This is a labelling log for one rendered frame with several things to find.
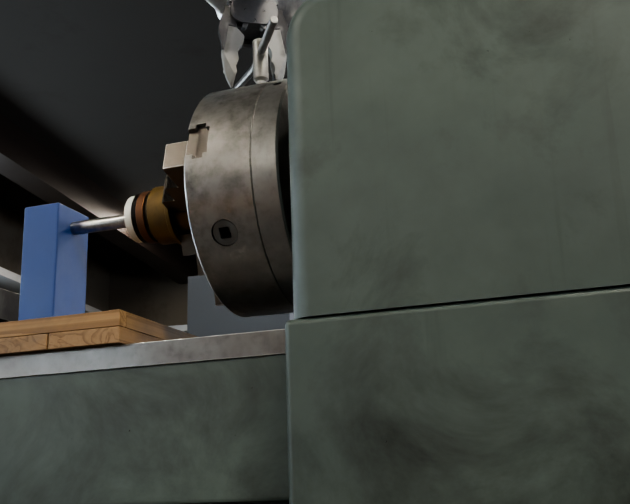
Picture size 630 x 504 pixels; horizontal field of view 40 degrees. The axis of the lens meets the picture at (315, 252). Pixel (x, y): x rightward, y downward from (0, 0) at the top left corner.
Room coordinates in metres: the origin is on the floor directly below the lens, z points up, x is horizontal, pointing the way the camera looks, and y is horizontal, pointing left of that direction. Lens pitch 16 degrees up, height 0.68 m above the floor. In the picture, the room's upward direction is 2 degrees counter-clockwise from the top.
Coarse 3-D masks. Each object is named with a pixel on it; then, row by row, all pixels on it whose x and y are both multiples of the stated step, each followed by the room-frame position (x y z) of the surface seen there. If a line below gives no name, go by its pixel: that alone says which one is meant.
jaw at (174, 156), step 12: (204, 132) 1.02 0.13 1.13; (168, 144) 1.05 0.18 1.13; (180, 144) 1.04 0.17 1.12; (192, 144) 1.02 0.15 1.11; (204, 144) 1.01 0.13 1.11; (168, 156) 1.04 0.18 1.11; (180, 156) 1.04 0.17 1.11; (168, 168) 1.04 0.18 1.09; (180, 168) 1.04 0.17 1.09; (168, 180) 1.09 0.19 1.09; (180, 180) 1.07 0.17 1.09; (168, 192) 1.10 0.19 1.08; (180, 192) 1.10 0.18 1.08; (168, 204) 1.13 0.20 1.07; (180, 204) 1.13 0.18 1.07
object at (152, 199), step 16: (144, 192) 1.18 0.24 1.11; (160, 192) 1.16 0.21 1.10; (144, 208) 1.17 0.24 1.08; (160, 208) 1.15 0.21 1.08; (144, 224) 1.17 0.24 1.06; (160, 224) 1.16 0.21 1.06; (176, 224) 1.17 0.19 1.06; (144, 240) 1.20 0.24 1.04; (160, 240) 1.18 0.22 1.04; (176, 240) 1.17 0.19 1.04
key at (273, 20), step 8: (272, 16) 1.04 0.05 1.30; (272, 24) 1.05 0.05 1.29; (264, 32) 1.08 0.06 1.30; (272, 32) 1.07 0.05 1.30; (264, 40) 1.09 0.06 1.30; (264, 48) 1.11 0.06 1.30; (248, 72) 1.20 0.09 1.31; (240, 80) 1.27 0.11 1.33; (248, 80) 1.25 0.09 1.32; (232, 88) 1.35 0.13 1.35
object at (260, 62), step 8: (256, 40) 1.13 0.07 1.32; (256, 48) 1.13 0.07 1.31; (256, 56) 1.13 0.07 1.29; (264, 56) 1.13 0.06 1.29; (256, 64) 1.13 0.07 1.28; (264, 64) 1.13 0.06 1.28; (256, 72) 1.13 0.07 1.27; (264, 72) 1.13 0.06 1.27; (256, 80) 1.14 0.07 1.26; (264, 80) 1.14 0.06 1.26
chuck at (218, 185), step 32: (224, 96) 1.04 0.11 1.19; (256, 96) 1.01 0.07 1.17; (192, 128) 1.02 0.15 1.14; (224, 128) 1.00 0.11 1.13; (192, 160) 1.01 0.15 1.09; (224, 160) 0.99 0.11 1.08; (192, 192) 1.01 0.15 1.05; (224, 192) 1.00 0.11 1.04; (192, 224) 1.02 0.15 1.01; (256, 224) 1.00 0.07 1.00; (224, 256) 1.04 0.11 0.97; (256, 256) 1.03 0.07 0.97; (224, 288) 1.08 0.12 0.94; (256, 288) 1.07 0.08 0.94
